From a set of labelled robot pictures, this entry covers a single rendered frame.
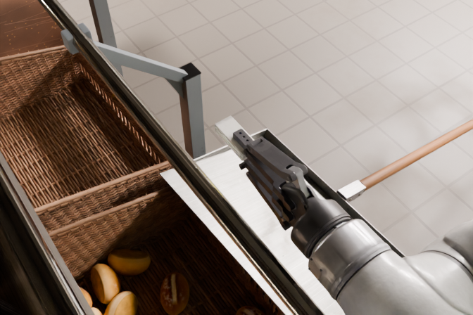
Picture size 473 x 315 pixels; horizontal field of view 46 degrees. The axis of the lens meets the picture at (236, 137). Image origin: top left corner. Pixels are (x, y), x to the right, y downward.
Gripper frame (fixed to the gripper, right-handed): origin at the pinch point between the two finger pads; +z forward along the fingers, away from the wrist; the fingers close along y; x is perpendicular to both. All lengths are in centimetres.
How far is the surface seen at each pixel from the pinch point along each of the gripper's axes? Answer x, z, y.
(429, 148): 79, 11, 70
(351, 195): 39, 6, 55
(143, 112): -7.6, 13.8, 2.3
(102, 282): -22, 20, 55
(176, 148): -7.2, 4.9, 2.2
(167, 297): -12, 9, 56
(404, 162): 65, 9, 65
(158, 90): 45, 126, 120
